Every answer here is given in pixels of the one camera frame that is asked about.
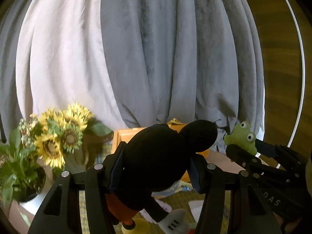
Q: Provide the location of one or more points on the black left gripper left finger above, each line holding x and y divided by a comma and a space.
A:
60, 213

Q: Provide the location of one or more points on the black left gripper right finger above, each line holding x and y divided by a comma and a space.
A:
249, 212

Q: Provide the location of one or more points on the white cloth piece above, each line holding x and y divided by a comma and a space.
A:
196, 207

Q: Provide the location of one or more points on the green frog toy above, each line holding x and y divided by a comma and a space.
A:
243, 137

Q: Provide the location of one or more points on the black mouse plush toy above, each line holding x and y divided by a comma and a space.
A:
152, 161

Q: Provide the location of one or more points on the white vase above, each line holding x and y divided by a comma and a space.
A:
33, 205

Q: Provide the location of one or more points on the yellow blue plaid mat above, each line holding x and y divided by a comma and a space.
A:
180, 199

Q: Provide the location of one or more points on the blue printed fabric pouch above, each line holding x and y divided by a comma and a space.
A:
180, 186

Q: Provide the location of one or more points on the sunflower bouquet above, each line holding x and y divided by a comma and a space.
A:
44, 140

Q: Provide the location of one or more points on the orange plastic crate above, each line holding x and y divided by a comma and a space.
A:
127, 134

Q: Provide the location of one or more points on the white sheer curtain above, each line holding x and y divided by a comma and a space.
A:
60, 60

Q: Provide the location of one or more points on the grey curtain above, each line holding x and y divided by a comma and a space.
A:
183, 59

